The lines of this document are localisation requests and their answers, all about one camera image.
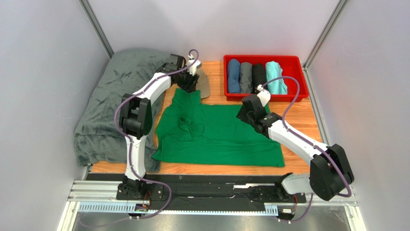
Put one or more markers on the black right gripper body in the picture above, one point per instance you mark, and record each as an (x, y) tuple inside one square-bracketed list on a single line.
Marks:
[(245, 113)]

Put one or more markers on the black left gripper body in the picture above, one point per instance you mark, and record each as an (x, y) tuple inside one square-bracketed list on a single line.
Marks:
[(185, 80)]

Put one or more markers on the green t-shirt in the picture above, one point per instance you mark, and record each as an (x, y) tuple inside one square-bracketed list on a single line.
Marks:
[(194, 133)]

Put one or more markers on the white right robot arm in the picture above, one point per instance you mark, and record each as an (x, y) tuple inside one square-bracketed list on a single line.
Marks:
[(329, 173)]

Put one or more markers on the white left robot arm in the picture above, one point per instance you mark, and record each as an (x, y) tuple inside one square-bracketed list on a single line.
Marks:
[(134, 119)]

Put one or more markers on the tan baseball cap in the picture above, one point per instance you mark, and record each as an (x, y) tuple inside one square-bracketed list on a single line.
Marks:
[(203, 84)]

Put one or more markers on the blue rolled t-shirt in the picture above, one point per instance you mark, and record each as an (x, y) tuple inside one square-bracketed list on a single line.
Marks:
[(233, 72)]

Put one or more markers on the grey rolled t-shirt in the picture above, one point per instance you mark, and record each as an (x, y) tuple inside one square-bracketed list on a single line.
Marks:
[(245, 78)]

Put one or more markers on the black rolled t-shirt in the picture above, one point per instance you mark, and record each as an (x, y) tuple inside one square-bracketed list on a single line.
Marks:
[(258, 76)]

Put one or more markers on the turquoise rolled t-shirt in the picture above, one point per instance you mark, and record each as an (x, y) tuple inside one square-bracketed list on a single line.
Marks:
[(273, 71)]

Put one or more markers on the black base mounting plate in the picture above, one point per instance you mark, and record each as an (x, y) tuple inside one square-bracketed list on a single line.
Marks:
[(215, 193)]

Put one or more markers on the grey plush pillow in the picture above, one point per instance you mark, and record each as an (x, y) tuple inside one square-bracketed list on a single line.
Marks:
[(96, 137)]

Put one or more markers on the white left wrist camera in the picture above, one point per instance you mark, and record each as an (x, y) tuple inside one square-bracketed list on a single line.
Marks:
[(193, 65)]

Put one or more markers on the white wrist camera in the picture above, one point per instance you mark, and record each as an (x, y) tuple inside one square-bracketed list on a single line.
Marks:
[(263, 94), (193, 65)]

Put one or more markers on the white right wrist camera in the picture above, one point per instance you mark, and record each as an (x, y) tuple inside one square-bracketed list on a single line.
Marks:
[(263, 94)]

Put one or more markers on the aluminium frame rail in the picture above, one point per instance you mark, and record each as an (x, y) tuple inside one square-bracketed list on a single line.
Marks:
[(92, 205)]

